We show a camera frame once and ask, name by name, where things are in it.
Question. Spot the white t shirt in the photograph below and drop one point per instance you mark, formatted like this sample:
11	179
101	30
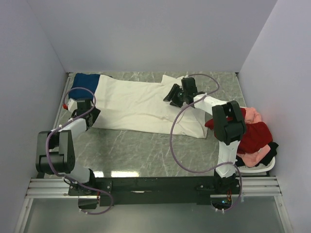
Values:
139	106

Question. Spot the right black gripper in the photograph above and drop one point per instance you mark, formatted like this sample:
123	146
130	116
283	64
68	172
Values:
175	90

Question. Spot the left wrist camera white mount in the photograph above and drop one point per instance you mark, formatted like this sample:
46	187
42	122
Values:
70	106

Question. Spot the red t shirt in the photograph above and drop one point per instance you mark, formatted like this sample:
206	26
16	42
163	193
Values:
252	136

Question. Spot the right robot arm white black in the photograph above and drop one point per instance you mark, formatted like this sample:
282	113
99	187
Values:
229	129

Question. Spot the black base crossbar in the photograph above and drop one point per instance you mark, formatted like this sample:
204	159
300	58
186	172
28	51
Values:
157	190

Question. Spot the folded blue t shirt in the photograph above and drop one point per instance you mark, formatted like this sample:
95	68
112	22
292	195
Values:
84	86

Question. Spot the aluminium frame rail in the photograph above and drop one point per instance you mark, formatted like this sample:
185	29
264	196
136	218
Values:
53	188

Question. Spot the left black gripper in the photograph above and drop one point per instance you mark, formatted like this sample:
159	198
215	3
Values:
95	112

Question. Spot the black t shirt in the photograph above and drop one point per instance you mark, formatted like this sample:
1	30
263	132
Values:
262	156

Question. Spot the pink t shirt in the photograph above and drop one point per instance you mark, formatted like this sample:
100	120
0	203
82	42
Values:
253	138

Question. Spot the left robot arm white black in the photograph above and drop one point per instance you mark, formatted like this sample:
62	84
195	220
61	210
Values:
55	149

